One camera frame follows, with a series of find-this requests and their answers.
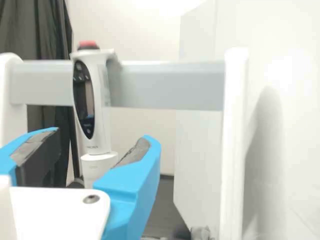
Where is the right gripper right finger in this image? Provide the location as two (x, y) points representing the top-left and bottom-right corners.
(92, 134), (162, 239)

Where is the white incubator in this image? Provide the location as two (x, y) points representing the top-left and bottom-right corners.
(173, 0), (320, 240)

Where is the white pipette stand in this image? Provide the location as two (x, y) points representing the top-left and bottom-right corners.
(0, 46), (251, 240)

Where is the pipette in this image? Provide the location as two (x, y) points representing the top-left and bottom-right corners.
(69, 40), (120, 190)

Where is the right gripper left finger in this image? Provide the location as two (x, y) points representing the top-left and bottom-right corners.
(0, 126), (62, 188)

